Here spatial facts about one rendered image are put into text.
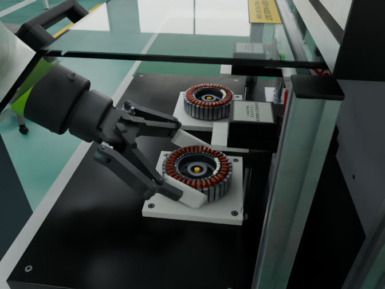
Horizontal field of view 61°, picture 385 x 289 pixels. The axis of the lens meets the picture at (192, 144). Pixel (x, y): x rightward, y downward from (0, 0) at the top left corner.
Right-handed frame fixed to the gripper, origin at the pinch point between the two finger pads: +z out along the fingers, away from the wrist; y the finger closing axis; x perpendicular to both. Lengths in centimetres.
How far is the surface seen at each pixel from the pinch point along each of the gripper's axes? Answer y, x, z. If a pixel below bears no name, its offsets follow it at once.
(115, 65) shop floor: -226, -122, -45
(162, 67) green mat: -53, -14, -11
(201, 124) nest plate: -17.3, -2.6, 0.4
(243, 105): -1.7, 13.3, -0.1
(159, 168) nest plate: -2.4, -5.3, -4.7
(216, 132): -0.3, 8.0, -1.3
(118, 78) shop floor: -199, -116, -35
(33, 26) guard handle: 10.7, 15.2, -25.0
